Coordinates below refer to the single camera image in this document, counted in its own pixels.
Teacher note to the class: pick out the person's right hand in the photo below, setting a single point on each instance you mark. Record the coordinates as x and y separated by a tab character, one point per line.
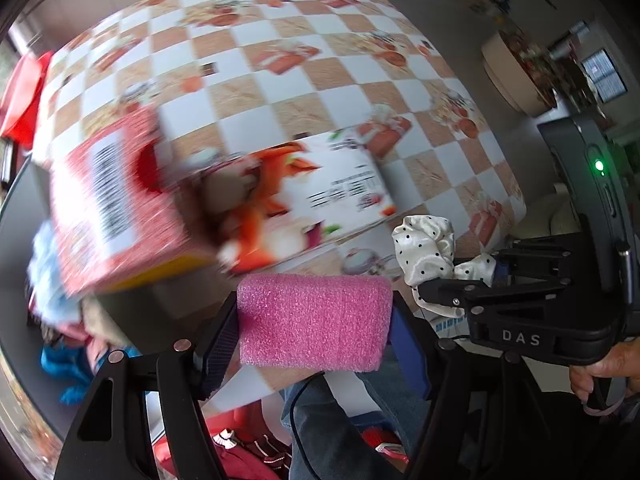
605	365

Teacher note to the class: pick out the checkered printed tablecloth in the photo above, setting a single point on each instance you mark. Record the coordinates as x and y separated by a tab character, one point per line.
310	95

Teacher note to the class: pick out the red striped cloth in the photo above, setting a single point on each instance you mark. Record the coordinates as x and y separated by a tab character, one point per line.
245	450

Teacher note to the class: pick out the large pink foam block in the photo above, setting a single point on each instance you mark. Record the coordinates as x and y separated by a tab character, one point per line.
315	322

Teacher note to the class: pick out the large blue fluffy cloth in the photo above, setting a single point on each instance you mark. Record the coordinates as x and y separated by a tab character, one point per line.
70	370

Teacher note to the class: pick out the person's leg in jeans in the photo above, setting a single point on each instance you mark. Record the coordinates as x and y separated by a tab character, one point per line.
350	435

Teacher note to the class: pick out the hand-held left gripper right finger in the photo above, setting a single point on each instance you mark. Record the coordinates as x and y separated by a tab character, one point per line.
412	350

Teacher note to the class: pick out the large grey cardboard box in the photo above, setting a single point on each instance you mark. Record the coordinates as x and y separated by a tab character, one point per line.
160	310

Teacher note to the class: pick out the red patterned box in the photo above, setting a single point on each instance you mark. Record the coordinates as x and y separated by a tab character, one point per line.
115	200

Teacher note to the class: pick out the red plastic basin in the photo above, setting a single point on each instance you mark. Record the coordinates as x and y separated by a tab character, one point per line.
22	100

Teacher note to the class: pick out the white orange flat box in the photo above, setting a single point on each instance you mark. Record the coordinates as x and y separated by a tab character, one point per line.
310	200

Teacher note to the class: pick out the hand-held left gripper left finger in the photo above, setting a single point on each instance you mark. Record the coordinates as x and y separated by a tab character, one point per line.
220	350

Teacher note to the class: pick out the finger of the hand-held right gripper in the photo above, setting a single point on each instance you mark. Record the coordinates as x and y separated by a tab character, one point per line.
450	292
530	260

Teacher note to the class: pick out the cream polka dot scrunchie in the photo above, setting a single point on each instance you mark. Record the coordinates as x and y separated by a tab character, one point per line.
430	250

